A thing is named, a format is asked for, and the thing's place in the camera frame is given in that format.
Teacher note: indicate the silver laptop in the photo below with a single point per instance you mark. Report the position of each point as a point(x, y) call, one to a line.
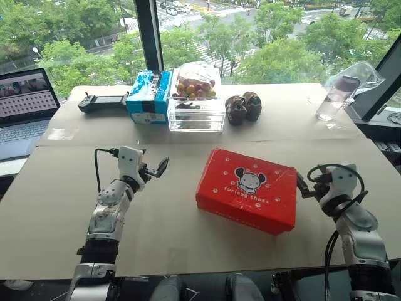
point(22, 109)

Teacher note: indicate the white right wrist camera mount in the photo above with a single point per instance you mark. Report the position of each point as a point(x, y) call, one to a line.
point(340, 178)

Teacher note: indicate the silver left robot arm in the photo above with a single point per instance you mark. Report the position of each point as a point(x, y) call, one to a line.
point(105, 216)

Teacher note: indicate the blue cardboard box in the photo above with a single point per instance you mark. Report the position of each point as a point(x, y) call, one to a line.
point(149, 97)

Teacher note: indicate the brown fuzzy baby shoe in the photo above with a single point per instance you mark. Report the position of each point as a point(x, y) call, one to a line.
point(236, 109)
point(253, 107)

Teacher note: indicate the plastic bag of coloured balls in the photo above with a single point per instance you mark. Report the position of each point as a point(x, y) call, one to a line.
point(197, 81)

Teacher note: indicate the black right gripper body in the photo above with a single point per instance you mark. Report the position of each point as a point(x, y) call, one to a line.
point(318, 187)

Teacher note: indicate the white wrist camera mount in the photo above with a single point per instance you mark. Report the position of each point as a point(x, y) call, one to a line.
point(340, 178)
point(128, 161)

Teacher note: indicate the clear acrylic drawer box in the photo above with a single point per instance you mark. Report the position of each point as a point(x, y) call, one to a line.
point(196, 114)

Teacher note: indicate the grey rounded shape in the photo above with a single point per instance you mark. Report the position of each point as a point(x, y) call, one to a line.
point(244, 287)
point(167, 288)

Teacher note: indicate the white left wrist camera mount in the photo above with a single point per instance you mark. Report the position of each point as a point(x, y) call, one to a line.
point(128, 161)

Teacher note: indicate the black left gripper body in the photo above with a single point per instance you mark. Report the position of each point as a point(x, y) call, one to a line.
point(144, 173)

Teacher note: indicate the clear plastic bag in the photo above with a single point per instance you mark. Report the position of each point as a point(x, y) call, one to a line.
point(368, 73)

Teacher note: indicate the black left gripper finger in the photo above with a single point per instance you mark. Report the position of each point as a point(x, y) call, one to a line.
point(163, 166)
point(154, 172)

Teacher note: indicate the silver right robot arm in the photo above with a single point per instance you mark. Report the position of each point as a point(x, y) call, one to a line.
point(357, 225)

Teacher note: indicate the black window pillar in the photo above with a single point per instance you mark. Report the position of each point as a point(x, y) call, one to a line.
point(150, 34)

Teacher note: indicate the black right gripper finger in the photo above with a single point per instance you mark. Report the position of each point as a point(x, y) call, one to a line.
point(302, 181)
point(307, 193)

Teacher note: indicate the white power strip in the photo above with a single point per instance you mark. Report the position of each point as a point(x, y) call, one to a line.
point(388, 146)

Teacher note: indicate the black remote controller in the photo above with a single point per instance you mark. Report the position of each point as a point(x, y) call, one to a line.
point(103, 102)

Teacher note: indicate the black slanted frame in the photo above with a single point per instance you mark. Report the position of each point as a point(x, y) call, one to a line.
point(383, 84)

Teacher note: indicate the red shoe box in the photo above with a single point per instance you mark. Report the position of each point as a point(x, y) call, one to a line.
point(250, 191)

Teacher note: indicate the clear glass bottle purple lid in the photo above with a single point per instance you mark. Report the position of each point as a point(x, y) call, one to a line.
point(336, 98)

